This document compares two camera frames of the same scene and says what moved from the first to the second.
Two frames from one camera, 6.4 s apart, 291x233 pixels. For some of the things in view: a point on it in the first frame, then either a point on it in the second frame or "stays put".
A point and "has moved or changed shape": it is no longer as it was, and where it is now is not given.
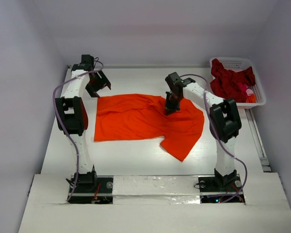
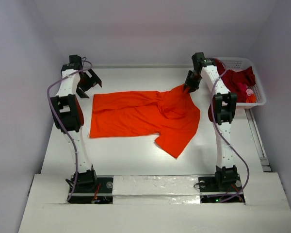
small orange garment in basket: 251,99 stays put
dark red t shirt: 230,84 stays put
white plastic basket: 238,64 stays put
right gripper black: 172,102 to 192,81
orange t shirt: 121,116 has moved or changed shape
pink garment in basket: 243,87 stays put
